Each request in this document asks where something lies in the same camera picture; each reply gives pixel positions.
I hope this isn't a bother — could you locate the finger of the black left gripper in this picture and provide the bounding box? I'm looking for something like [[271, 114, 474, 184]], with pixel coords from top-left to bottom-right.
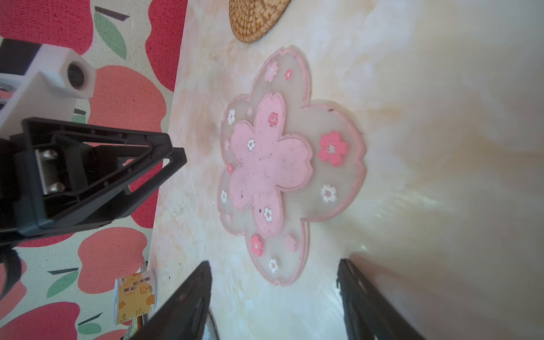
[[16, 118, 187, 236]]

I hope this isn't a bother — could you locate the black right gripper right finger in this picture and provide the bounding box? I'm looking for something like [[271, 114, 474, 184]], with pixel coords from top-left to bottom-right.
[[337, 259, 423, 340]]

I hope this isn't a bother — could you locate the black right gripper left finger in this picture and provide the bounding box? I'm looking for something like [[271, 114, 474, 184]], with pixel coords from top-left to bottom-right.
[[123, 261, 213, 339]]

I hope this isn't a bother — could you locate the pink flower silicone coaster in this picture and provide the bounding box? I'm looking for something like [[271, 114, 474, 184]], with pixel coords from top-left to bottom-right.
[[217, 47, 366, 286]]

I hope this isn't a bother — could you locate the round woven rattan coaster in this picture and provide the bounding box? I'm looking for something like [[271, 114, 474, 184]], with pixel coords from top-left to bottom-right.
[[229, 0, 290, 43]]

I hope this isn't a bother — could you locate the yellow tin can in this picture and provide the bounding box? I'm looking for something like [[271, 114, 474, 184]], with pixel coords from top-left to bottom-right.
[[113, 269, 157, 324]]

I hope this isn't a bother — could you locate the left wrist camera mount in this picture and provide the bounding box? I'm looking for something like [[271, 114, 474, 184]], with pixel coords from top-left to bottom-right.
[[1, 38, 96, 139]]

